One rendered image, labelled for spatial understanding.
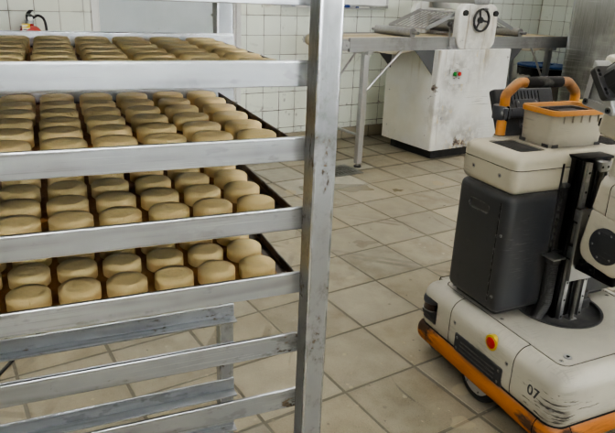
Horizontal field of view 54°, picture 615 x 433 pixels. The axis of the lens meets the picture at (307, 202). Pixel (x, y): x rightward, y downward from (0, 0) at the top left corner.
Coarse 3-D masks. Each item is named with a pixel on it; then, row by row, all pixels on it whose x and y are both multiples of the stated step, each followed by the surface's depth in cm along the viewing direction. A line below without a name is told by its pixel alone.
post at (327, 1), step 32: (320, 0) 65; (320, 32) 66; (320, 64) 68; (320, 96) 69; (320, 128) 70; (320, 160) 71; (320, 192) 73; (320, 224) 74; (320, 256) 76; (320, 288) 77; (320, 320) 79; (320, 352) 81; (320, 384) 82; (320, 416) 84
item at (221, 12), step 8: (216, 8) 105; (224, 8) 106; (216, 16) 106; (224, 16) 106; (216, 24) 106; (224, 24) 107; (216, 32) 107; (224, 32) 107; (216, 328) 129; (224, 328) 126; (232, 328) 127; (216, 336) 130; (224, 336) 127; (232, 336) 128; (224, 368) 130; (232, 368) 131; (224, 376) 130; (232, 376) 131; (224, 400) 132; (232, 432) 136
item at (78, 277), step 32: (64, 256) 83; (96, 256) 86; (128, 256) 82; (160, 256) 83; (192, 256) 84; (224, 256) 88; (256, 256) 84; (0, 288) 76; (32, 288) 73; (64, 288) 73; (96, 288) 74; (128, 288) 74; (160, 288) 77
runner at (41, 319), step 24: (192, 288) 74; (216, 288) 75; (240, 288) 76; (264, 288) 78; (288, 288) 79; (24, 312) 67; (48, 312) 68; (72, 312) 69; (96, 312) 70; (120, 312) 71; (144, 312) 72; (0, 336) 67
